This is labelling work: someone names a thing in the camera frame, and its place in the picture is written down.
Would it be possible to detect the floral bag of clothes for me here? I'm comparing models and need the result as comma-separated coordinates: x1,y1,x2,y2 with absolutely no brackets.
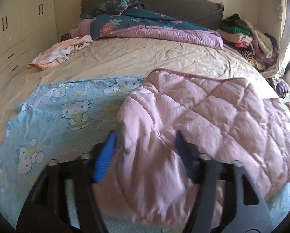
266,77,290,106

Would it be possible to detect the beige curtain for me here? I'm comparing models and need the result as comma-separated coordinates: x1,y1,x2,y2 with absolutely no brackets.
257,0,290,78

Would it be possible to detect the cream built-in wardrobe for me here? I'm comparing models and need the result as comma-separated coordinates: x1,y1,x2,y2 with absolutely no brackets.
0,0,60,83

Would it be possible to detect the light blue cartoon blanket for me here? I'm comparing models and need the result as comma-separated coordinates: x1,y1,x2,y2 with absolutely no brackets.
0,76,290,233

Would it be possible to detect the dark floral purple quilt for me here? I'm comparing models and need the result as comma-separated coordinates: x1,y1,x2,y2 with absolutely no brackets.
68,0,223,50

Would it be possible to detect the dark grey headboard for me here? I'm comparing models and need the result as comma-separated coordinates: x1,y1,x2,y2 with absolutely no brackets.
80,0,224,30

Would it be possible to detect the peach white small cloth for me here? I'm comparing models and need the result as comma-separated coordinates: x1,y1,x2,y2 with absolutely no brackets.
27,35,93,70

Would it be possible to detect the bed with beige sheet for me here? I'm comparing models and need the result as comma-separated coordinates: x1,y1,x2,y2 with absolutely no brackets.
0,38,275,148

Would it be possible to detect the pink quilted jacket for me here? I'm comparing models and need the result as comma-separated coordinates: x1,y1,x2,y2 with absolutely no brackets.
94,70,290,228

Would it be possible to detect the pile of mixed clothes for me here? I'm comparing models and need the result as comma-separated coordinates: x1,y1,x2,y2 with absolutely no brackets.
217,14,278,72

